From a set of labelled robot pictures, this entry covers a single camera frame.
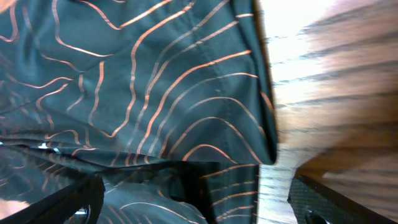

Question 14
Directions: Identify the black printed cycling jersey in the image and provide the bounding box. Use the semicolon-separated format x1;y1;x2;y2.
1;0;277;224

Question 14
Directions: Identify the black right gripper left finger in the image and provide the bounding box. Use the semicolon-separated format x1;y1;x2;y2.
1;175;105;224

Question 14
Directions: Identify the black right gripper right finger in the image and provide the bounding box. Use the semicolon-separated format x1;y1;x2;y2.
287;176;397;224

